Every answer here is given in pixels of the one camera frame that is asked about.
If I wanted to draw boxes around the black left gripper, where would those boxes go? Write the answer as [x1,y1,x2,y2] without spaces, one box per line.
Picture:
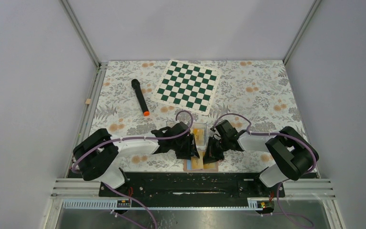
[172,134,199,160]

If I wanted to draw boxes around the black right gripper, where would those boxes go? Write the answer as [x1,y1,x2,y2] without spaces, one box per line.
[201,136,230,165]

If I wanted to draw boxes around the single yellow credit card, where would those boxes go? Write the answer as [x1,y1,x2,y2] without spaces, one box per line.
[190,157,203,170]

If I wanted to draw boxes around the tan leather card holder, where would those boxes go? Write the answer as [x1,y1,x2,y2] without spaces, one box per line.
[183,151,218,173]

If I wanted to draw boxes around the clear acrylic card box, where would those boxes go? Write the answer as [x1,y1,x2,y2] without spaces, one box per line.
[191,123,207,150]

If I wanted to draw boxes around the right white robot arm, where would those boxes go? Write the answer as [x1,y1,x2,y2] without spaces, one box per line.
[203,120,319,197]

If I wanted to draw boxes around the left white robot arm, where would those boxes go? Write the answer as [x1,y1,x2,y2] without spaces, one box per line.
[71,122,199,196]

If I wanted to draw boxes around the yellow credit cards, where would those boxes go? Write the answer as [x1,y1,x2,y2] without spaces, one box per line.
[193,128,204,145]

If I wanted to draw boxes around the green white checkerboard mat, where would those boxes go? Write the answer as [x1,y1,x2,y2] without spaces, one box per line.
[151,60,222,115]

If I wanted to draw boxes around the floral patterned table mat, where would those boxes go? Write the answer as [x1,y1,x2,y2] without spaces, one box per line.
[80,60,318,173]

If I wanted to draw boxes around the black marker orange cap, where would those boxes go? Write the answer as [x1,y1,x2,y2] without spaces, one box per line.
[131,79,150,116]

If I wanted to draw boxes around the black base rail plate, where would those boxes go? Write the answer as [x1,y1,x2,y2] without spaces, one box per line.
[117,172,285,208]

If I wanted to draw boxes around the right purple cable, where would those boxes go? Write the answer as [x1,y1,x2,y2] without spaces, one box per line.
[211,113,318,229]

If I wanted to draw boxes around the purple cable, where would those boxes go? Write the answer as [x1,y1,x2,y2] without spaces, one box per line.
[211,113,318,229]
[71,110,194,229]

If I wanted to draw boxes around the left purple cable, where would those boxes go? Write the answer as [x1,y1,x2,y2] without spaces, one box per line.
[71,110,194,229]

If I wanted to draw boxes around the aluminium frame post left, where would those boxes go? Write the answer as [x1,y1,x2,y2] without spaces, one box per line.
[59,0,101,68]

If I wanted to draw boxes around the aluminium frame post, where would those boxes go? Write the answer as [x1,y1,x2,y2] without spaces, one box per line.
[59,0,101,68]
[283,0,322,66]

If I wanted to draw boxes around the aluminium frame post right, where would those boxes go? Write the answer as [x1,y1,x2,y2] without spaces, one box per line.
[283,0,322,66]

